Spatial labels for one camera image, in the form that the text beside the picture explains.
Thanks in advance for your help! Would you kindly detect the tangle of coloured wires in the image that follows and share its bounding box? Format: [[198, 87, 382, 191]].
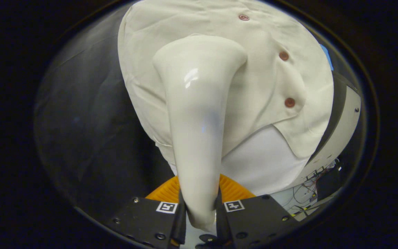
[[290, 159, 341, 217]]

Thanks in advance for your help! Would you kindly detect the cream button-up shirt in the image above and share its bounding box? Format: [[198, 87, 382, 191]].
[[117, 0, 335, 167]]

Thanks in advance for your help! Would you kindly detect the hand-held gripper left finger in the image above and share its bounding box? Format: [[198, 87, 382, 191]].
[[104, 176, 187, 249]]

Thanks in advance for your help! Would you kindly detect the white garment steamer head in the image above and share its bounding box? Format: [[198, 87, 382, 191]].
[[152, 35, 248, 232]]

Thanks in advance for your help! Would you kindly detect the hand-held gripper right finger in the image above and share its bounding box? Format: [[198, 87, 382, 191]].
[[215, 174, 302, 248]]

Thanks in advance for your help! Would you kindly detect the black box device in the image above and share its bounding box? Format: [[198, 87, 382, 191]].
[[316, 167, 342, 202]]

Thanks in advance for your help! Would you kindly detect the white cabinet with grey top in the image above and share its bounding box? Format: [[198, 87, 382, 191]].
[[301, 71, 362, 181]]

